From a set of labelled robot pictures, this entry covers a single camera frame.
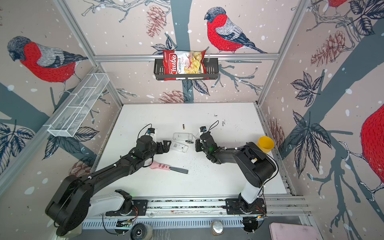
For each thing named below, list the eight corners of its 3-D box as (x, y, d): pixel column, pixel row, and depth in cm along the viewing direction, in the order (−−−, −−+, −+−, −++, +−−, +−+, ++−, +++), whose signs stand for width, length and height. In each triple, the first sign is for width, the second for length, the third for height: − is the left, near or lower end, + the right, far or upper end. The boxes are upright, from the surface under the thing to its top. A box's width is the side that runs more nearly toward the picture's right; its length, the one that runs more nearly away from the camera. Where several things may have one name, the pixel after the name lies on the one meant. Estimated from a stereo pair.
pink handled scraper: (150, 168, 89) (149, 166, 87) (152, 162, 91) (151, 160, 89) (187, 174, 87) (187, 172, 84) (189, 168, 89) (188, 166, 87)
